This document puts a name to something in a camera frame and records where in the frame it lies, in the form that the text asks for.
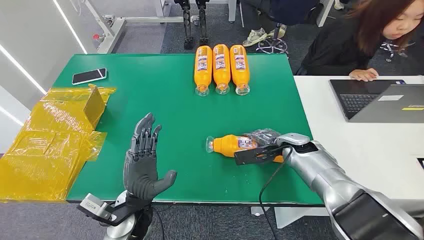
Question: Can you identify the orange bottle with clear cap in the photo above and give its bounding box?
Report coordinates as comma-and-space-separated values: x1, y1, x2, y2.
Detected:
212, 43, 231, 96
205, 134, 286, 164
229, 44, 251, 97
194, 45, 213, 97

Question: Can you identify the person's hand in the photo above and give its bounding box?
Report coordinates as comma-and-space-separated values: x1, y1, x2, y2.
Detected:
348, 67, 380, 82

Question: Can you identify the chrome chair base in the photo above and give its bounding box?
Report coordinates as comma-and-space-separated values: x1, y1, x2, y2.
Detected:
255, 23, 289, 56
379, 39, 417, 63

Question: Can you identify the white metal frame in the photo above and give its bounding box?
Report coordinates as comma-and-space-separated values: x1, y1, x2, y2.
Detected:
84, 0, 239, 55

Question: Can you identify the yellow plastic film pile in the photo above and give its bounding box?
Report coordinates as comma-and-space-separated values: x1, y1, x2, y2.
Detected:
0, 85, 117, 203

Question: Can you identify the black smartphone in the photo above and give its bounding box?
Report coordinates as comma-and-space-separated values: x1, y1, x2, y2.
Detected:
71, 67, 108, 86

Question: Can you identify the person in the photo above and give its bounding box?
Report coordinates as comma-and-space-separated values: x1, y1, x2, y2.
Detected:
294, 0, 424, 82
240, 0, 321, 48

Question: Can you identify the green table mat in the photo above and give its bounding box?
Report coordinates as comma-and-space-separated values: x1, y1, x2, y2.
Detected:
52, 53, 324, 205

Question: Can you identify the black right wrist camera bracket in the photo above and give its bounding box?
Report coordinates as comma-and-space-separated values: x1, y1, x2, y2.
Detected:
233, 145, 286, 166

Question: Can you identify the yellow film wrapped box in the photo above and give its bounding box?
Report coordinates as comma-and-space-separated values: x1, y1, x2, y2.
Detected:
82, 84, 108, 131

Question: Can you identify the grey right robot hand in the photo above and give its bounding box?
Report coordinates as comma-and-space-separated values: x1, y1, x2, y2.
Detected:
242, 128, 283, 147

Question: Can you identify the black cable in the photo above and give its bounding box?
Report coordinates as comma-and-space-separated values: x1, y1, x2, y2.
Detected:
257, 145, 294, 240

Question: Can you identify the white table foot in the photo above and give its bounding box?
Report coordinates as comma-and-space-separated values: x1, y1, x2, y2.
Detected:
250, 206, 329, 230

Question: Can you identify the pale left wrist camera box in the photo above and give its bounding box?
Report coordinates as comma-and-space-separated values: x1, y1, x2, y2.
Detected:
76, 193, 114, 221

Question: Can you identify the grey laptop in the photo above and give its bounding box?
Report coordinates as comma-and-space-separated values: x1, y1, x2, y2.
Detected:
328, 78, 424, 124

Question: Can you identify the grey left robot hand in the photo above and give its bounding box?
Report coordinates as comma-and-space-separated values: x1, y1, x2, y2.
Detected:
122, 112, 178, 201

